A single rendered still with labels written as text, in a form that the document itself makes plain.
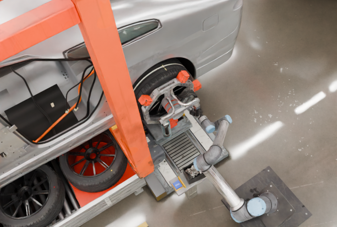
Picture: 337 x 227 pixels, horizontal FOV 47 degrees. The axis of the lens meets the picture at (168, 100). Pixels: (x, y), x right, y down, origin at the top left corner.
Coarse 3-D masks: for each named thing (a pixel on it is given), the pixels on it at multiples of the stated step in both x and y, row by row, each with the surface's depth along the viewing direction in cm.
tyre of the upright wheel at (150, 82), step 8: (160, 64) 356; (176, 64) 364; (144, 72) 354; (152, 72) 352; (160, 72) 351; (168, 72) 351; (176, 72) 354; (136, 80) 355; (144, 80) 352; (152, 80) 348; (160, 80) 348; (192, 80) 379; (136, 88) 355; (144, 88) 350; (152, 88) 350; (136, 96) 355; (144, 120) 384
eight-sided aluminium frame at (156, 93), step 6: (174, 78) 354; (168, 84) 352; (174, 84) 350; (180, 84) 356; (186, 84) 361; (192, 84) 367; (156, 90) 348; (162, 90) 347; (168, 90) 352; (150, 96) 351; (156, 96) 347; (192, 96) 384; (186, 102) 388; (144, 108) 355; (144, 114) 360; (150, 120) 375; (156, 120) 381
